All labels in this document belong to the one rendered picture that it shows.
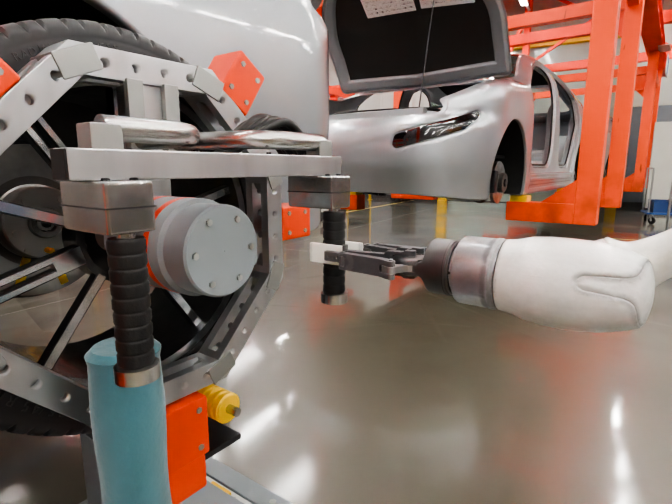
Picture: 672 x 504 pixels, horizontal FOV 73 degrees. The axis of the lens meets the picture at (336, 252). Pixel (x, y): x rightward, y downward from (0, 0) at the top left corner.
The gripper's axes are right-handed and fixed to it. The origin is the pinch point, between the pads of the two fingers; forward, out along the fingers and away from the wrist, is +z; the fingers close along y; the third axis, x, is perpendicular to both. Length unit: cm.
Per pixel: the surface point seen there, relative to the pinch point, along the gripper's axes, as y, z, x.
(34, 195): -19, 62, 8
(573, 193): 345, 21, -7
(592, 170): 344, 9, 11
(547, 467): 91, -19, -83
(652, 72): 957, 10, 178
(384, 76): 320, 181, 94
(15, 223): -23, 62, 2
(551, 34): 875, 164, 247
